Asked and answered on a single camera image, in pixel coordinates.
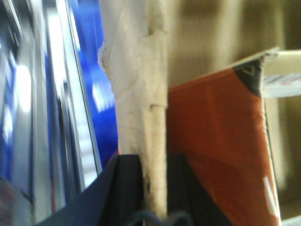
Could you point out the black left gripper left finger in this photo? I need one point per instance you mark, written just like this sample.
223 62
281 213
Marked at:
110 200

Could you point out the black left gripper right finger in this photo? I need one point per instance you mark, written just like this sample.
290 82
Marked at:
186 193

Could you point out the cardboard box red print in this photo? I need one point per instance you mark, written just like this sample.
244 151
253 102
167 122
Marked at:
153 45

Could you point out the blue plastic crate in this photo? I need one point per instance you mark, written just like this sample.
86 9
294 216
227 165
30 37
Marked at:
86 15

